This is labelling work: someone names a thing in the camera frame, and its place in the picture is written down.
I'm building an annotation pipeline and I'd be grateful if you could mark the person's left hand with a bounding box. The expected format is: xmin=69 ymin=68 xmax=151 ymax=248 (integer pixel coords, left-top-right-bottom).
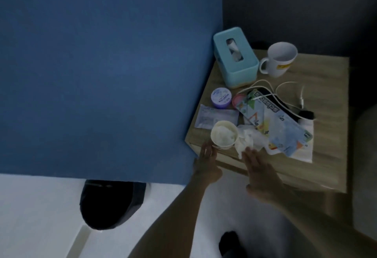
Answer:
xmin=193 ymin=141 xmax=223 ymax=185

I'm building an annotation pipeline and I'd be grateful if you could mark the person's right hand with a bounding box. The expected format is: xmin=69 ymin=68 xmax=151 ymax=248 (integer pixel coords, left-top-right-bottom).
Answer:
xmin=241 ymin=147 xmax=285 ymax=203

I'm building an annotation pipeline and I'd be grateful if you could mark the white paper cup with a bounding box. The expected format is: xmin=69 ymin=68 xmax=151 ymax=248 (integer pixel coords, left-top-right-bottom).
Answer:
xmin=210 ymin=120 xmax=238 ymax=150

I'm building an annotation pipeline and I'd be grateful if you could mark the white tissue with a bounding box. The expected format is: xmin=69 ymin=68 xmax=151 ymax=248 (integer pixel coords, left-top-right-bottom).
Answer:
xmin=234 ymin=125 xmax=267 ymax=160

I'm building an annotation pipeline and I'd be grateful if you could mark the clear grey sachet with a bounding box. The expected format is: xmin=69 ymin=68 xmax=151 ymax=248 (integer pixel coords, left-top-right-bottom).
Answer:
xmin=194 ymin=104 xmax=240 ymax=129

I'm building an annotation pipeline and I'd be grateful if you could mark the colourful plastic packet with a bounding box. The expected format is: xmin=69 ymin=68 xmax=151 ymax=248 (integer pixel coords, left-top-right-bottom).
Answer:
xmin=235 ymin=89 xmax=313 ymax=157

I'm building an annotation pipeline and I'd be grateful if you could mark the purple round jar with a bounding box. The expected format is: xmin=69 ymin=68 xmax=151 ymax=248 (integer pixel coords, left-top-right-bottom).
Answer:
xmin=210 ymin=87 xmax=232 ymax=109

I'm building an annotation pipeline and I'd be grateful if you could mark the pink round container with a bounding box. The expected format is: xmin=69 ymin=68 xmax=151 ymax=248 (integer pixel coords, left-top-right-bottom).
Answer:
xmin=232 ymin=93 xmax=247 ymax=110

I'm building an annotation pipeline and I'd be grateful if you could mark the black phone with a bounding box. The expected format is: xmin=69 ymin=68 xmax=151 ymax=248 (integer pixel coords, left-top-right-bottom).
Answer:
xmin=250 ymin=88 xmax=301 ymax=121

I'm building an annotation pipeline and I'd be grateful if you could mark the white charging cable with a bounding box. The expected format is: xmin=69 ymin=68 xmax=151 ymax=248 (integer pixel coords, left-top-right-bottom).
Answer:
xmin=235 ymin=79 xmax=306 ymax=111

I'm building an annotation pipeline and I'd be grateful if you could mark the person's left forearm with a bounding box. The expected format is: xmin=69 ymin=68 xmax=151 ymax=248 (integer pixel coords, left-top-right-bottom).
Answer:
xmin=128 ymin=175 xmax=224 ymax=258

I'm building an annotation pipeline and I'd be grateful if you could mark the person's right forearm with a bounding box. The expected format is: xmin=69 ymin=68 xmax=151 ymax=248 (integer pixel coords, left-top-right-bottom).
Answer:
xmin=265 ymin=190 xmax=377 ymax=258

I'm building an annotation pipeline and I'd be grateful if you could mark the black sock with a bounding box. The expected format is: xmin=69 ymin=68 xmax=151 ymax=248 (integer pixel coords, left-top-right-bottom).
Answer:
xmin=218 ymin=231 xmax=248 ymax=258

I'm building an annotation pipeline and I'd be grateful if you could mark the teal tissue box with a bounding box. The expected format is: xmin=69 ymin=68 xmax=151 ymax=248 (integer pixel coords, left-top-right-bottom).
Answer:
xmin=213 ymin=26 xmax=260 ymax=89

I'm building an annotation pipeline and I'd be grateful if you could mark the black trash bin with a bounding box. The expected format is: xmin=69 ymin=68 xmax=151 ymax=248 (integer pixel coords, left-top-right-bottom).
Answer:
xmin=79 ymin=180 xmax=147 ymax=231

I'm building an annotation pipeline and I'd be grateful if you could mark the white mug yellow label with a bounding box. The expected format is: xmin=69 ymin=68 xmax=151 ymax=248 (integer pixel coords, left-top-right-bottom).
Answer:
xmin=258 ymin=41 xmax=298 ymax=78

